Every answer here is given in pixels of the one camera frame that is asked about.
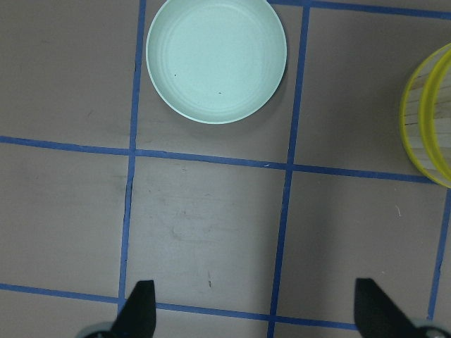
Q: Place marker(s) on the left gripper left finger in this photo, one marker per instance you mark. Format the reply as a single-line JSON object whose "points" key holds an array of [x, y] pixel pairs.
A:
{"points": [[137, 317]]}

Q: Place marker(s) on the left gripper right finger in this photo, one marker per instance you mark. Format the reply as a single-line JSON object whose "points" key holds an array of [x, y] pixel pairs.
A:
{"points": [[376, 315]]}

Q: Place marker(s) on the yellow steamer basket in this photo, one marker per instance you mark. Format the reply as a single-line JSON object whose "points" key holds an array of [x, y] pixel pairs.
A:
{"points": [[434, 113], [410, 120]]}

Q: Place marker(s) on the light green plate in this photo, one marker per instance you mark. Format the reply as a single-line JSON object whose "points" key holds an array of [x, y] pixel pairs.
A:
{"points": [[216, 62]]}

